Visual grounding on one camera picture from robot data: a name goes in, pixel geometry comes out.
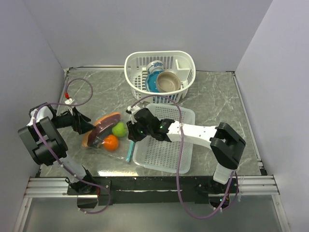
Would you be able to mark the green fake apple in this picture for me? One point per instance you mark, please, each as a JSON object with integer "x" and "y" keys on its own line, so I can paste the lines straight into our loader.
{"x": 119, "y": 130}

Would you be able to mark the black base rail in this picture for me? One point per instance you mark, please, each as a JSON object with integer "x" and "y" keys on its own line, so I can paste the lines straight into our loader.
{"x": 153, "y": 189}

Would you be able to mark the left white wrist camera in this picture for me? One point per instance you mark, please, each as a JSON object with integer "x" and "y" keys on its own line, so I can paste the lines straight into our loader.
{"x": 68, "y": 99}

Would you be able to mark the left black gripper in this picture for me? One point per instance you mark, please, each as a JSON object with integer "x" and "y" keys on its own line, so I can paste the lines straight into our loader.
{"x": 78, "y": 122}

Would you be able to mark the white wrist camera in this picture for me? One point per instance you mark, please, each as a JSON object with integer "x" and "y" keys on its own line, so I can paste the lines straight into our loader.
{"x": 132, "y": 110}
{"x": 68, "y": 99}

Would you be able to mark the aluminium frame rail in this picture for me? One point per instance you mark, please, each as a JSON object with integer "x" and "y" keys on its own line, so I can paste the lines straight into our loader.
{"x": 43, "y": 188}

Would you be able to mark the blue floral white cup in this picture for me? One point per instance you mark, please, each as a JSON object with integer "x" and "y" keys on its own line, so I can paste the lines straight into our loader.
{"x": 154, "y": 66}

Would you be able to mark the clear zip top bag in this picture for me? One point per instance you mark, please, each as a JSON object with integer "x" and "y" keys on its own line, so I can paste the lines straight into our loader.
{"x": 119, "y": 138}

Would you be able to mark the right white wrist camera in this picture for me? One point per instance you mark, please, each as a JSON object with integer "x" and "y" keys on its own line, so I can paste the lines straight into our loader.
{"x": 132, "y": 110}

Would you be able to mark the blue plate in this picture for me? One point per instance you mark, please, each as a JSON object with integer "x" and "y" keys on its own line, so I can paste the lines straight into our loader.
{"x": 151, "y": 82}

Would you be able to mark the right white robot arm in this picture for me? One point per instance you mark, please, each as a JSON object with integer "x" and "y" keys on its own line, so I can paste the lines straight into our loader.
{"x": 226, "y": 144}

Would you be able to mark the orange fake fruit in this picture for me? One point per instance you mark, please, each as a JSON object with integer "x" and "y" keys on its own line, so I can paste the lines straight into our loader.
{"x": 111, "y": 142}

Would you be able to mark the beige ceramic bowl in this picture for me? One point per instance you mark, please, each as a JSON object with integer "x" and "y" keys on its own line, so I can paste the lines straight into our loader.
{"x": 168, "y": 82}

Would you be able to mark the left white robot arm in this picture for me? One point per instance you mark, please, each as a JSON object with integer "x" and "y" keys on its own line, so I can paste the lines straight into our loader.
{"x": 46, "y": 146}

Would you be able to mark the white plastic dish basket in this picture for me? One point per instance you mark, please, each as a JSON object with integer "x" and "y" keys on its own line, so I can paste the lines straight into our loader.
{"x": 178, "y": 62}

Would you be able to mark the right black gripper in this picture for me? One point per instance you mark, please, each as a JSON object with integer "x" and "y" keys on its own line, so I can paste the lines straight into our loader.
{"x": 133, "y": 135}

